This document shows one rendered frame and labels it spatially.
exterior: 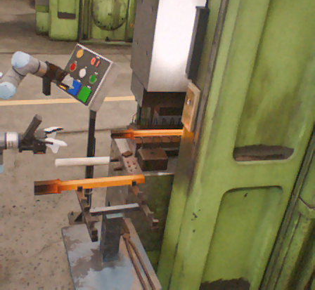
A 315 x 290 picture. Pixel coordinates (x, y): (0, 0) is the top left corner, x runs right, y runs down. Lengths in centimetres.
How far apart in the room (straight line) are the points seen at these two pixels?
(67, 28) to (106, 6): 70
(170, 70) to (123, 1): 511
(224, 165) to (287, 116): 31
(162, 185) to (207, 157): 39
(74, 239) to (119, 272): 24
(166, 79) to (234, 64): 41
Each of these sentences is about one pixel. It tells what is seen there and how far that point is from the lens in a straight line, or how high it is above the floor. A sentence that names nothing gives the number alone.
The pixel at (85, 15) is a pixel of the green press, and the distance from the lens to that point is 672.
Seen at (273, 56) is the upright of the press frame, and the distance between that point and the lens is 154.
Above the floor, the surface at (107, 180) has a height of 99.
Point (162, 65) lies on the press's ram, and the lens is 169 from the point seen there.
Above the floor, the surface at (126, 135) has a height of 100.
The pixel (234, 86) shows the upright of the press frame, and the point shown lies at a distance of 144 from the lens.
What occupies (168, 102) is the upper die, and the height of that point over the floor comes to 119.
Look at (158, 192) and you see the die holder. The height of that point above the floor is 82.
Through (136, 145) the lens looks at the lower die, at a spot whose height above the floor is 98.
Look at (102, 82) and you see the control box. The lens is 223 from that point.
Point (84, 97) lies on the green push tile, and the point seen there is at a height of 100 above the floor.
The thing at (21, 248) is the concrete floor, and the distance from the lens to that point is 278.
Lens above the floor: 190
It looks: 27 degrees down
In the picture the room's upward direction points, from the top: 9 degrees clockwise
